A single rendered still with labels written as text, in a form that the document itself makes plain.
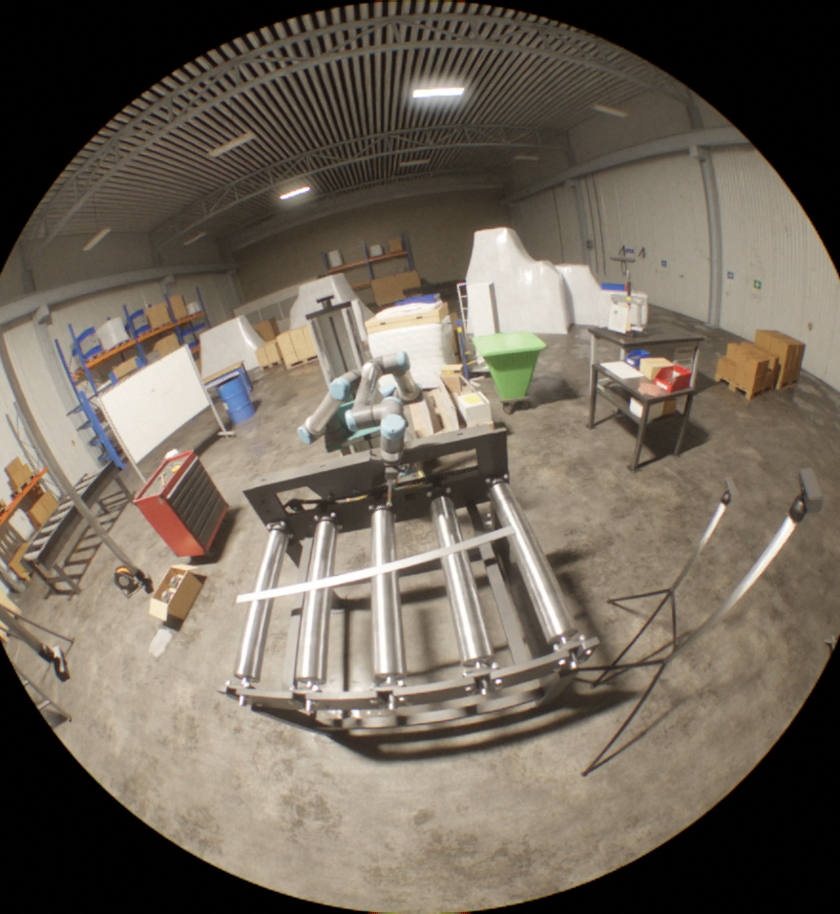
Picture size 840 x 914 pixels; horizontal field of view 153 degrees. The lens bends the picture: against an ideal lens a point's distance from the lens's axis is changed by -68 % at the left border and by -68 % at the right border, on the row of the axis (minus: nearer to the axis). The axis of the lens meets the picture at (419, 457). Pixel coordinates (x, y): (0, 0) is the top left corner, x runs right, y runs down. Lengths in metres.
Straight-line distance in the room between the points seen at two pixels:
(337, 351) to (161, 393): 3.92
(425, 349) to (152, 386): 4.38
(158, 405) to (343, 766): 5.28
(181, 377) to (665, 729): 6.89
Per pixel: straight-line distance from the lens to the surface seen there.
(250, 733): 2.42
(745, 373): 5.90
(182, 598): 3.26
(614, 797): 2.05
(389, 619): 1.16
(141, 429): 5.58
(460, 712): 1.60
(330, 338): 2.39
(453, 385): 4.01
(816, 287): 10.13
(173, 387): 5.85
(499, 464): 1.54
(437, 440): 1.41
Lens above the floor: 1.91
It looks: 34 degrees down
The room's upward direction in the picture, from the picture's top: 14 degrees counter-clockwise
